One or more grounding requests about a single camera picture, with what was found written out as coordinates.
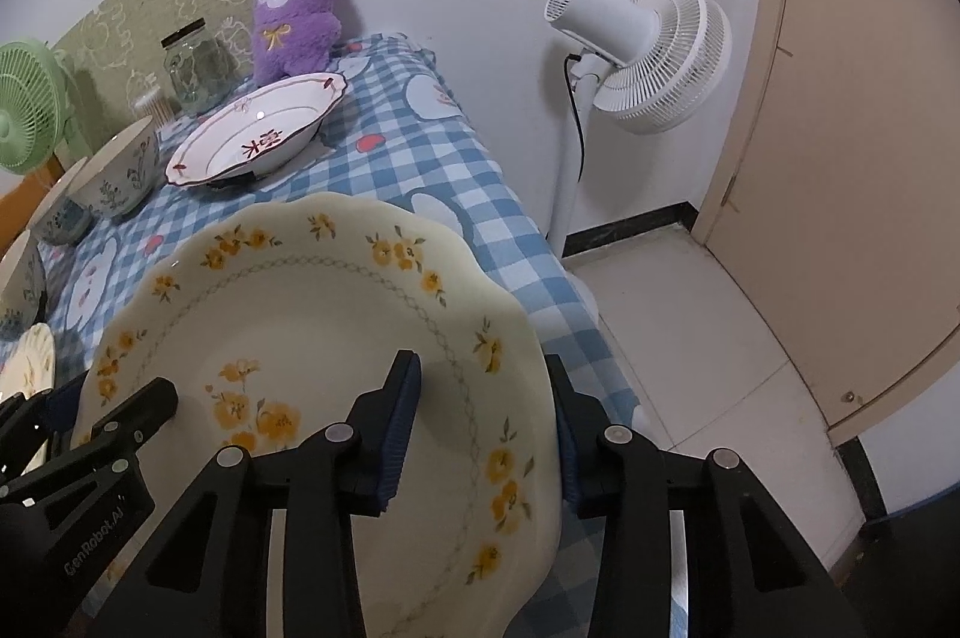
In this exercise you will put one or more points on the blue leaf-patterned ceramic bowl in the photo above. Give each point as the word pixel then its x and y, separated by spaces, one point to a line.
pixel 124 173

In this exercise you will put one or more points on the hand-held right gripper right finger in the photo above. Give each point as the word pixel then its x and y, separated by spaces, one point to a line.
pixel 568 450

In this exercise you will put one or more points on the cotton swab container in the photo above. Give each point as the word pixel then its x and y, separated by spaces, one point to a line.
pixel 154 109

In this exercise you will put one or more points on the wooden bed headboard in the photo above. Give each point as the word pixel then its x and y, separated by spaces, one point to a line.
pixel 13 211

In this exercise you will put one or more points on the white red-patterned plate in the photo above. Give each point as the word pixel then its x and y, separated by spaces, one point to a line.
pixel 262 121

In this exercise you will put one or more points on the cream yellow-floral plate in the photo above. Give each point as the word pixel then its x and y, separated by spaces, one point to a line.
pixel 315 308
pixel 26 361

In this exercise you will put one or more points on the glass jar with black lid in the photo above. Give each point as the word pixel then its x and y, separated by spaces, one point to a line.
pixel 196 72

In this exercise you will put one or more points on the green cartoon-print wall mat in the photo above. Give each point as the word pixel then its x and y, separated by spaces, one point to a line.
pixel 150 1

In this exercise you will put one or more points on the white standing fan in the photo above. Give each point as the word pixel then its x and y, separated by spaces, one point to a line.
pixel 645 53

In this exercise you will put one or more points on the green desk fan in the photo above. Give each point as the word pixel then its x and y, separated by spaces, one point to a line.
pixel 30 98

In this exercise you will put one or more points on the blue checkered tablecloth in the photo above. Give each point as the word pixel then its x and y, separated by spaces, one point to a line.
pixel 450 173

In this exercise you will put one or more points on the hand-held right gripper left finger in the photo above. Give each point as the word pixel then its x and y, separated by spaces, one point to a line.
pixel 401 428

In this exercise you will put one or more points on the large green-rimmed ceramic bowl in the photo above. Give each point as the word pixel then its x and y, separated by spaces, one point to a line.
pixel 16 293

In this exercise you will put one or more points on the purple plush toy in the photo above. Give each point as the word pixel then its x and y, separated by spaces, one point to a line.
pixel 292 8

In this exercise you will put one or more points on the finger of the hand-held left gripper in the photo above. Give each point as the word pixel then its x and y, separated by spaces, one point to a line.
pixel 60 406
pixel 142 406

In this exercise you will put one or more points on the beige door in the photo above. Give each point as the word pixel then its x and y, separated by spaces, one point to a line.
pixel 847 158

